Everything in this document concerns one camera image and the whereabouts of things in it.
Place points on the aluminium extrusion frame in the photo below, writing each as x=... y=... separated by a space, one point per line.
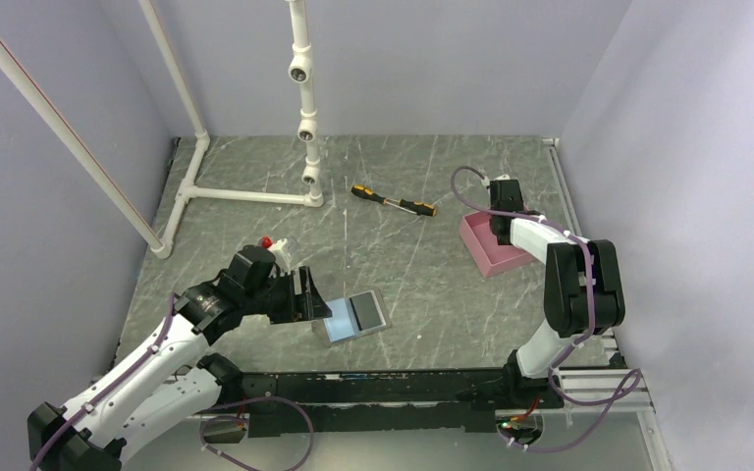
x=586 y=388

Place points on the white PVC pipe frame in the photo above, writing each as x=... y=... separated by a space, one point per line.
x=80 y=140

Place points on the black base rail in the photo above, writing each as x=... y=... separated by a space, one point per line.
x=468 y=399

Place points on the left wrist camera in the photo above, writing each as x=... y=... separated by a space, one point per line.
x=284 y=250

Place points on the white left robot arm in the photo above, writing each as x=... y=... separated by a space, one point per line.
x=172 y=373

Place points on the yellow black screwdriver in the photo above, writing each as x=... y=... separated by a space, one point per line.
x=412 y=207

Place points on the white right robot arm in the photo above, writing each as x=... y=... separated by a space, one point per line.
x=583 y=294

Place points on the grey leather card holder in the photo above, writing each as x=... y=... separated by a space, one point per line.
x=353 y=317

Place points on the pink plastic card box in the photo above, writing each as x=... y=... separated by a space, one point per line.
x=490 y=258

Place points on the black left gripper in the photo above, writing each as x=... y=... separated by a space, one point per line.
x=299 y=306

